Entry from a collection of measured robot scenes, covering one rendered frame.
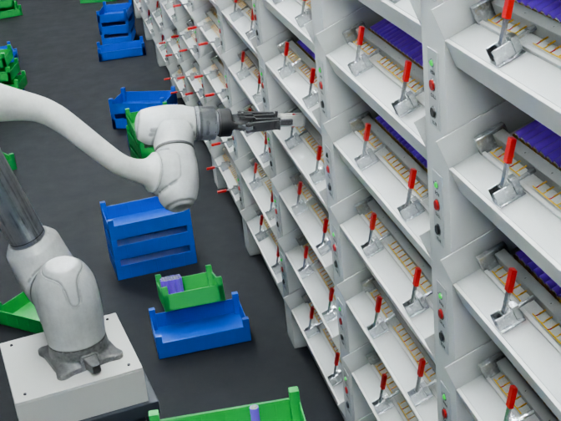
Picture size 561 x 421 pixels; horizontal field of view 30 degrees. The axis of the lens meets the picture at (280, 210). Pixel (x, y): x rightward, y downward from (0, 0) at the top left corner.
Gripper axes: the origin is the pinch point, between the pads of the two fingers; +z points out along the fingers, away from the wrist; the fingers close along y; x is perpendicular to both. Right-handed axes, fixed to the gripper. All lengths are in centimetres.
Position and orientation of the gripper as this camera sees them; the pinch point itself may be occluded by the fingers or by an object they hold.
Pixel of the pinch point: (290, 119)
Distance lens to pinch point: 281.0
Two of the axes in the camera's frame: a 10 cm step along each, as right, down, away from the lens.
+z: 9.7, -0.6, 2.2
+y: 2.2, 3.7, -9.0
